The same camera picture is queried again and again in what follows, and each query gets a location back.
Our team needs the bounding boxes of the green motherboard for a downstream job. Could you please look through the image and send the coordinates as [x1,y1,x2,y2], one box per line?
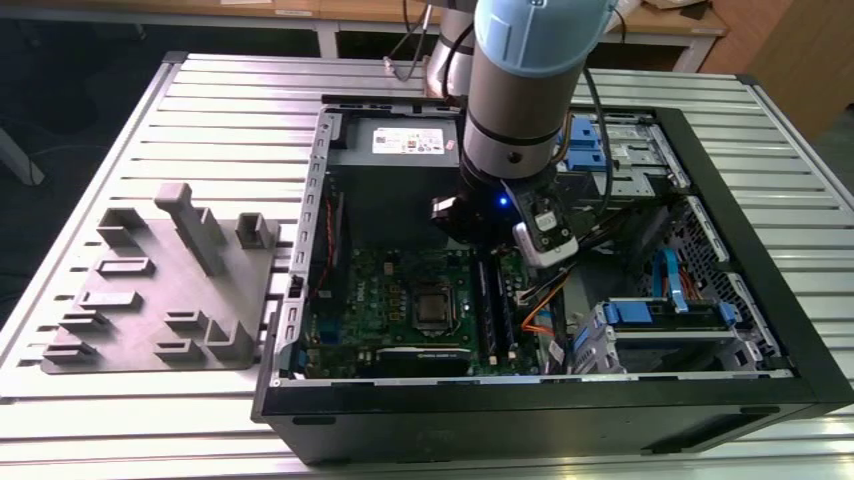
[303,244,546,379]

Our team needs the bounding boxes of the orange wire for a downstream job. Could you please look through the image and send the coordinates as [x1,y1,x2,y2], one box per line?
[522,294,568,337]

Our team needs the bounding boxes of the hard disk in blue carrier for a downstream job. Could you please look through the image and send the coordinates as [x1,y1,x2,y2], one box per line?
[596,297,739,335]

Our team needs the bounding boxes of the wooden desk with white frame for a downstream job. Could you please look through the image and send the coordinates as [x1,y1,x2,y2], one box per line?
[0,0,732,74]

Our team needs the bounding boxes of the metal drive cage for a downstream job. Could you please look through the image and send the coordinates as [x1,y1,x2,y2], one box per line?
[552,113,692,226]

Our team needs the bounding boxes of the black graphics card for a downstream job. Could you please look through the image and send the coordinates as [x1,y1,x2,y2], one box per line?
[296,342,472,379]

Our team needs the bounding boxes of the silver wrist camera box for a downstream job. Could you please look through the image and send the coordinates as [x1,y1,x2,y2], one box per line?
[511,182,580,269]
[430,196,460,224]

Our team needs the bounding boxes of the metal disk bay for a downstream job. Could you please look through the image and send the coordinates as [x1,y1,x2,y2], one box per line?
[570,294,786,376]

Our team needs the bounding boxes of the brown wooden cabinet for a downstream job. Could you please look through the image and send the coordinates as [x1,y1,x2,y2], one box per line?
[699,0,854,146]

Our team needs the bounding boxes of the grey power supply unit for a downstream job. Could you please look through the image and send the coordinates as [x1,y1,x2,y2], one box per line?
[329,117,468,247]

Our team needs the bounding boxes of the RAM stick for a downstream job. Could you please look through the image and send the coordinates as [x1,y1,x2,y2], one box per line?
[474,257,498,354]

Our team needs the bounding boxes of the blue plastic drive bracket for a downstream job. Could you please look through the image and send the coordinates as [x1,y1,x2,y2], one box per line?
[562,115,612,172]

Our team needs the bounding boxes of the thin black dangling cable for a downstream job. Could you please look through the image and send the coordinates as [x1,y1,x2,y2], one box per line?
[382,0,436,82]

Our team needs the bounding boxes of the black CPU socket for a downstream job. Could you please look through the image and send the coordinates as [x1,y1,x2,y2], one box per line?
[407,279,463,335]

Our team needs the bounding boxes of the grey parts rack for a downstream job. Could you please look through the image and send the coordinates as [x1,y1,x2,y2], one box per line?
[39,182,281,376]

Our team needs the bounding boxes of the blue flat data wire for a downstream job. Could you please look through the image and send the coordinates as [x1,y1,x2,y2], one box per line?
[650,247,692,315]

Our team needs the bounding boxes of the black PC case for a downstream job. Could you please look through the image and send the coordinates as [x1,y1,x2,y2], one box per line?
[249,92,854,466]

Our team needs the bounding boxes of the black wire bundle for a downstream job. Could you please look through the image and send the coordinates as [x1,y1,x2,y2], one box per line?
[516,204,668,304]

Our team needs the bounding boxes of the white chair leg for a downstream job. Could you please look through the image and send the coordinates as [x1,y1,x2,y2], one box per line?
[0,127,47,186]

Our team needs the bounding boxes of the thick black camera cable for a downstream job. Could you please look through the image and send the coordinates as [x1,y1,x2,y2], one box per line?
[578,67,616,217]

